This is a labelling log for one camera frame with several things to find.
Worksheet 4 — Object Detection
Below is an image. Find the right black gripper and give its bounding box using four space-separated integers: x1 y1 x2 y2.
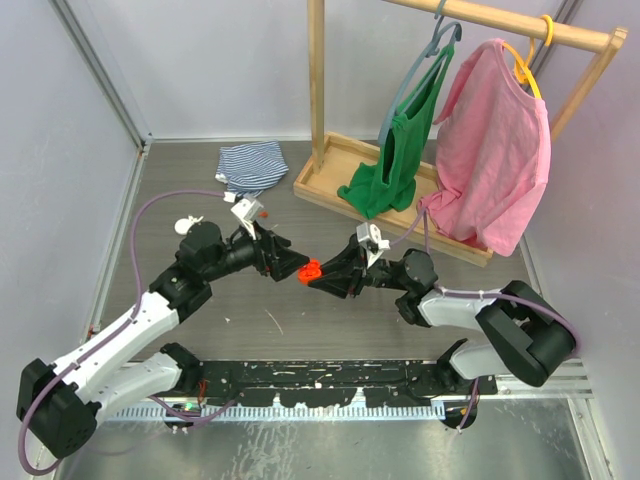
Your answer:
308 240 408 299

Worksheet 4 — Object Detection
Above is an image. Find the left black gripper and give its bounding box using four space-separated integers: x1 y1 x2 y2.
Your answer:
202 219 308 282

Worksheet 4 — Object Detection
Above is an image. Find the orange earbud case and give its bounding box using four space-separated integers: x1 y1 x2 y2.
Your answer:
297 259 323 285

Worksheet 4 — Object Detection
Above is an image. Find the white earbud case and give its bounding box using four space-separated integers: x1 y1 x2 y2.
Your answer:
174 216 204 236

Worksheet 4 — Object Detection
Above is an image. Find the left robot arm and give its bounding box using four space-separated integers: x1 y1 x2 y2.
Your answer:
17 221 309 459

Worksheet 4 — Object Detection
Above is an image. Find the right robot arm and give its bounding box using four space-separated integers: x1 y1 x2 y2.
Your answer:
299 237 580 394

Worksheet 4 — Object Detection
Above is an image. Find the green tank top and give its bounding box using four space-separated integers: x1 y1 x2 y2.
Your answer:
337 46 455 219

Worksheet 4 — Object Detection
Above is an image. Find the blue striped folded cloth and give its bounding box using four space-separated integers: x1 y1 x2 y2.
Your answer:
215 141 289 196

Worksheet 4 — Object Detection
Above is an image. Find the wooden clothes rack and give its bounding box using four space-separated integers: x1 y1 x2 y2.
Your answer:
294 1 628 267

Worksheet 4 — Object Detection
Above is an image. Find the pink t-shirt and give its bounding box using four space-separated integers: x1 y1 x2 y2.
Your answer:
419 39 551 256

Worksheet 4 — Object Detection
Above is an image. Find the blue clothes hanger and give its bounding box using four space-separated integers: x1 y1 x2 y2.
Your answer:
378 0 463 151

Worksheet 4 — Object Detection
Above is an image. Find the yellow clothes hanger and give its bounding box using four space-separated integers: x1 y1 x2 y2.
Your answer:
502 14 555 99

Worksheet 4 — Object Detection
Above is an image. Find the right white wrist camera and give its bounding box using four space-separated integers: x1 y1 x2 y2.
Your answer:
356 222 391 268

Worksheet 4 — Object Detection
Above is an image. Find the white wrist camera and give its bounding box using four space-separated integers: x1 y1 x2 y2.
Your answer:
356 222 391 268
231 196 264 240

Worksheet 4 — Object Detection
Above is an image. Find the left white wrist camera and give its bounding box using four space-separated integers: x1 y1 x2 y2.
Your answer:
231 196 264 240

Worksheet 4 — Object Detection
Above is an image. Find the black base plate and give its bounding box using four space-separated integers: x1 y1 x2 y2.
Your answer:
142 358 497 407

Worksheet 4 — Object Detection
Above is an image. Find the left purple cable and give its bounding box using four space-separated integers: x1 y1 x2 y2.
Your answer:
16 188 239 476

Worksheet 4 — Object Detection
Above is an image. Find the aluminium rail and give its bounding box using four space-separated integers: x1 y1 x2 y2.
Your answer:
99 359 592 409

